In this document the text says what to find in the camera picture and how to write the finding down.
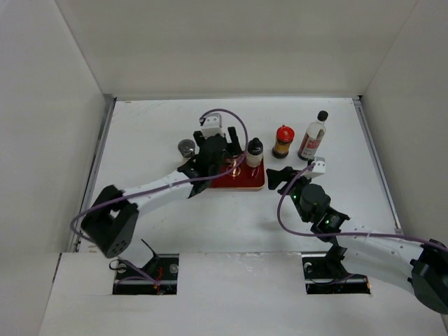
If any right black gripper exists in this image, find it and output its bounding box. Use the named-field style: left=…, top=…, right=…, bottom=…
left=266, top=166, right=315, bottom=223

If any white-lid seasoning jar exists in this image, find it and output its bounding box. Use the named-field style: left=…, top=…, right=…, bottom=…
left=225, top=155, right=242, bottom=178

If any black-cap white salt bottle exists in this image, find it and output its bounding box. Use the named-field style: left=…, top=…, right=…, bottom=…
left=246, top=137, right=263, bottom=168

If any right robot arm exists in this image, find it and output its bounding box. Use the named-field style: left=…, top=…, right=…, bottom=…
left=266, top=159, right=447, bottom=314

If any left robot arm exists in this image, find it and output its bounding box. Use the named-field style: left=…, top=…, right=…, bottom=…
left=81, top=131, right=228, bottom=258

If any red lacquer tray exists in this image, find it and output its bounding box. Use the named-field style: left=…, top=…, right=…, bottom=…
left=211, top=155, right=265, bottom=190

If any red-cap dark sauce bottle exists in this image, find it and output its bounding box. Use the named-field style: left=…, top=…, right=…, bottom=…
left=272, top=125, right=295, bottom=159

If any tall vinegar bottle black cap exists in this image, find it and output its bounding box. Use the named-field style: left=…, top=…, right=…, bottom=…
left=297, top=111, right=328, bottom=160

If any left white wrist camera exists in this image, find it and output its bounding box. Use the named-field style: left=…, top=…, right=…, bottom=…
left=199, top=113, right=223, bottom=139

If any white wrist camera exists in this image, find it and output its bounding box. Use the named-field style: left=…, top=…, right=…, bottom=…
left=199, top=113, right=223, bottom=139
left=309, top=157, right=326, bottom=179

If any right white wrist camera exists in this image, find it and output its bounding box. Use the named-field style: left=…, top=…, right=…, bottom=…
left=309, top=157, right=326, bottom=179

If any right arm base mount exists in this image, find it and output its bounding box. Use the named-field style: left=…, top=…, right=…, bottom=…
left=301, top=246, right=370, bottom=295

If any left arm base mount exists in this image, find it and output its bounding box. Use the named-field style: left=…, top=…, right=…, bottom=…
left=108, top=240, right=180, bottom=296

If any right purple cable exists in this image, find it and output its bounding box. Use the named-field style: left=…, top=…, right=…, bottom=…
left=277, top=164, right=448, bottom=253

